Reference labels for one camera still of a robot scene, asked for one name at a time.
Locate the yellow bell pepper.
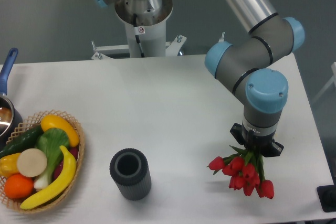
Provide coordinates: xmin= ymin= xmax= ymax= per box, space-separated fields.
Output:
xmin=1 ymin=153 xmax=21 ymax=177

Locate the blue handled saucepan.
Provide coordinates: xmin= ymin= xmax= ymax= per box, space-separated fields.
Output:
xmin=1 ymin=48 xmax=23 ymax=150

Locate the red tulip bouquet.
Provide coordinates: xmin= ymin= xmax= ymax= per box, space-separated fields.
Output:
xmin=207 ymin=146 xmax=275 ymax=199

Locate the black device at edge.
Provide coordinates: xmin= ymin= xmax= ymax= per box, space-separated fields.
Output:
xmin=317 ymin=185 xmax=335 ymax=212

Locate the beige round disc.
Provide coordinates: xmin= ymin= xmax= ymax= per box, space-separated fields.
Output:
xmin=16 ymin=148 xmax=47 ymax=177

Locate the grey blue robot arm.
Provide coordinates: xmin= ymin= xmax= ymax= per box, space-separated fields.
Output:
xmin=94 ymin=0 xmax=305 ymax=157

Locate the woven wicker basket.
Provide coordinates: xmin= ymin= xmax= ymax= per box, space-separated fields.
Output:
xmin=1 ymin=110 xmax=85 ymax=214

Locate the white frame at right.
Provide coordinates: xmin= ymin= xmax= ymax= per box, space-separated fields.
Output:
xmin=312 ymin=62 xmax=336 ymax=104

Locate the green bok choy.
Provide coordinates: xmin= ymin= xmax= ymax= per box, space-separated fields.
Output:
xmin=34 ymin=128 xmax=70 ymax=191

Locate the purple eggplant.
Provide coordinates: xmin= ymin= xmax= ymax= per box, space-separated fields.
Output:
xmin=53 ymin=147 xmax=79 ymax=181

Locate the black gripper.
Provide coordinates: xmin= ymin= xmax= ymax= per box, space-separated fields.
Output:
xmin=230 ymin=123 xmax=284 ymax=157

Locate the dark grey ribbed vase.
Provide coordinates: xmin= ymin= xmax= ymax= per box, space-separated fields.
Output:
xmin=109 ymin=148 xmax=152 ymax=201

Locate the dark green cucumber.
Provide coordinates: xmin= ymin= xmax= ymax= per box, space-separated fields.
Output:
xmin=1 ymin=125 xmax=44 ymax=158

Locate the yellow banana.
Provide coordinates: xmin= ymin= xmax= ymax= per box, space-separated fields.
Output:
xmin=20 ymin=145 xmax=77 ymax=210

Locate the orange fruit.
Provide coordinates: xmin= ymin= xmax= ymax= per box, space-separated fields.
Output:
xmin=4 ymin=174 xmax=34 ymax=199

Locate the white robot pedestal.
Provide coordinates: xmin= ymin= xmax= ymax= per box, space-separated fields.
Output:
xmin=91 ymin=0 xmax=187 ymax=60

